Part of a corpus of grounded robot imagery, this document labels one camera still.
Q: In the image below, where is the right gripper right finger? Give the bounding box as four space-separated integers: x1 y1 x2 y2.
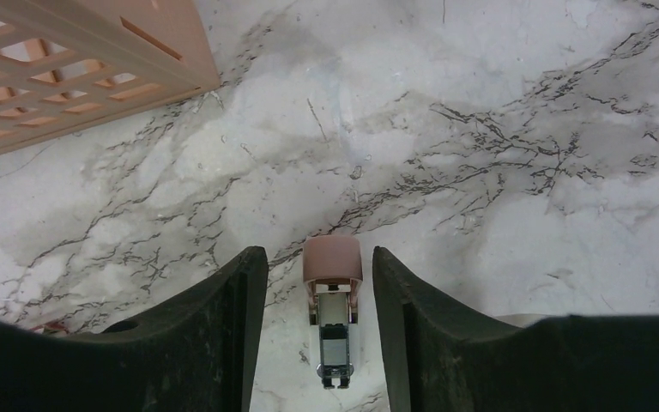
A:
372 247 659 411

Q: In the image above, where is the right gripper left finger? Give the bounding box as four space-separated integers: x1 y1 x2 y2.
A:
0 246 269 411

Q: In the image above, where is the pink white small stapler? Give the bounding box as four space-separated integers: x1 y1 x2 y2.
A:
302 235 364 390

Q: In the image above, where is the orange plastic file organizer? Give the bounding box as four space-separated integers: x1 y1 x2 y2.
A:
0 1 220 155

